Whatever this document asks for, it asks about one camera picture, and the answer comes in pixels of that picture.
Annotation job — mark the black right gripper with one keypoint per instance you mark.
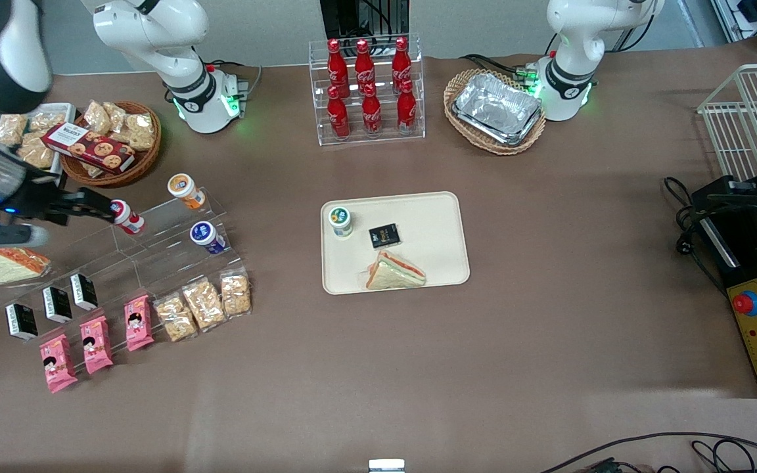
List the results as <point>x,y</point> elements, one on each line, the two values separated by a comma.
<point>40,199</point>

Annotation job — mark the green gum bottle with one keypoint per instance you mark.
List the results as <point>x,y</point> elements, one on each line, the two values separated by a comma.
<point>340,222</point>

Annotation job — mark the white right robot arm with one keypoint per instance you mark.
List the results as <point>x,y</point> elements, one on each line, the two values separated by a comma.
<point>155,33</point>

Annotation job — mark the red gum bottle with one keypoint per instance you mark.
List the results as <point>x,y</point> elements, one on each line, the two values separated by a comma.
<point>127,218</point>

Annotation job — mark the orange gum bottle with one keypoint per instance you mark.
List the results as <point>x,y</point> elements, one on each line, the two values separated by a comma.
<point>184,189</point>

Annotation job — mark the white rectangular tray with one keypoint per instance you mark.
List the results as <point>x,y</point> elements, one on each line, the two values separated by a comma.
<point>71,108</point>

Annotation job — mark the blue gum bottle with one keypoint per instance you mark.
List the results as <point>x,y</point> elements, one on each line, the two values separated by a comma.
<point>206,236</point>

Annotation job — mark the aluminium foil tray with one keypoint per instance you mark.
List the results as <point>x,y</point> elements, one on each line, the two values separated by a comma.
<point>497,105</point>

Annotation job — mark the beige plastic tray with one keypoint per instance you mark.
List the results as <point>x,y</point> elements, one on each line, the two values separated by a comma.
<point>431,223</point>

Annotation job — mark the clear puffed snack bag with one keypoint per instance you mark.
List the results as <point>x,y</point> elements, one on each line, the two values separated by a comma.
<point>37,155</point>
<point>97,117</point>
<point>10,129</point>
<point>92,170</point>
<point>115,115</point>
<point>46,122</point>
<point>140,131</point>

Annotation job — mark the red cookie box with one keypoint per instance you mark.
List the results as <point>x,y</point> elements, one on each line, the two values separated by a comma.
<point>89,148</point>

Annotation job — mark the black yellow control box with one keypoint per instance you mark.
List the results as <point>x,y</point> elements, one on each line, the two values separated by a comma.
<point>746,263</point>

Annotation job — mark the brown wicker basket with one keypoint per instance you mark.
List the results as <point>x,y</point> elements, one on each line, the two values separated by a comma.
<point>145,161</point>

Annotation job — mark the small black carton box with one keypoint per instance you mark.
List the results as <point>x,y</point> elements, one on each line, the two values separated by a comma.
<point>22,322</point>
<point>57,305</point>
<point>83,292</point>

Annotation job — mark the clear acrylic stepped stand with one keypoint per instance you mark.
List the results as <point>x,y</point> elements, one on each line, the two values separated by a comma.
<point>168,263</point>

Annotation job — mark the wrapped triangle sandwich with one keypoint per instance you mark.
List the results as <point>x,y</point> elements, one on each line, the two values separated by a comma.
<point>10,266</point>
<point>395,272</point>

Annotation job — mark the red emergency stop button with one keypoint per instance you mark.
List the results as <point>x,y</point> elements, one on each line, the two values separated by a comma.
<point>745,303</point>

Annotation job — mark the pink snack packet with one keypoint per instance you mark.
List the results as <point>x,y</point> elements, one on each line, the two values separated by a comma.
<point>58,364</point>
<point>96,345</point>
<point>138,323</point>

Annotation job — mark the clear granola packet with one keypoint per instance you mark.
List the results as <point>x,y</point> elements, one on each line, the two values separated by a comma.
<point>204,304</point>
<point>176,318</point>
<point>236,293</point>

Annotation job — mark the brown table cloth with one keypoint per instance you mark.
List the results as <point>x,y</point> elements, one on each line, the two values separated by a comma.
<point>549,341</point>

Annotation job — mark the light wicker basket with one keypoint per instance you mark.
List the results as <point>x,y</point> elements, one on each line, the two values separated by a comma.
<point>503,148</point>

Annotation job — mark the red cola bottle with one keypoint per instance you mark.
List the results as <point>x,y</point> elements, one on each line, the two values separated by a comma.
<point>371,115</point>
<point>338,118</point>
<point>364,62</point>
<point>407,112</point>
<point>401,62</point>
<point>335,62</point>

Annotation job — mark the small black snack packet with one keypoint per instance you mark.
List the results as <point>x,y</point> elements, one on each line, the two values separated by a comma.
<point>384,236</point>

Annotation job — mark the black equipment stand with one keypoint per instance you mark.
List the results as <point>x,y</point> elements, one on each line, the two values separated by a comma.
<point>352,16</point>

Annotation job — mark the clear acrylic bottle rack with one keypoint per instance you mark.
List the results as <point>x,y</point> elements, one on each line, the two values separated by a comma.
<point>411,39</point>

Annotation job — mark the metal frame shelf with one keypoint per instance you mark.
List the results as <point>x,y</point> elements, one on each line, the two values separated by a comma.
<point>756,16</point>

